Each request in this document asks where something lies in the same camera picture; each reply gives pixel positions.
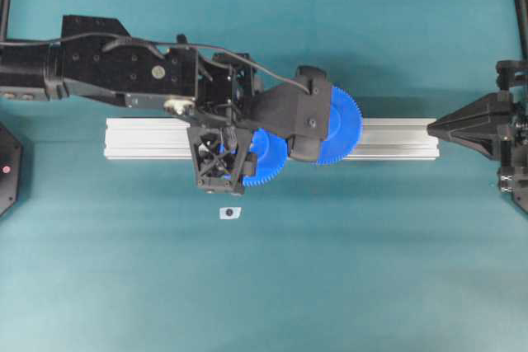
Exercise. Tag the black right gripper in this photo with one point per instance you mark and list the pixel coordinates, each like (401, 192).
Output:
(512, 173)

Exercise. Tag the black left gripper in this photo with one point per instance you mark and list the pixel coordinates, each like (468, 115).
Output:
(210, 96)

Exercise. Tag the small blue gear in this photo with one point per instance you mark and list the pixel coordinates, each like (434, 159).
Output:
(272, 154)

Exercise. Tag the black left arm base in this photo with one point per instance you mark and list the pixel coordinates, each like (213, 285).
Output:
(10, 168)

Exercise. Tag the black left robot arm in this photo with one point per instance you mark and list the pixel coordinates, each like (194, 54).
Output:
(97, 59)

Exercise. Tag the large blue gear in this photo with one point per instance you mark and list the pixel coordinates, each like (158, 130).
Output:
(345, 127)

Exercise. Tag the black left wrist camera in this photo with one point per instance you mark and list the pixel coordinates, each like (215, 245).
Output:
(300, 118)

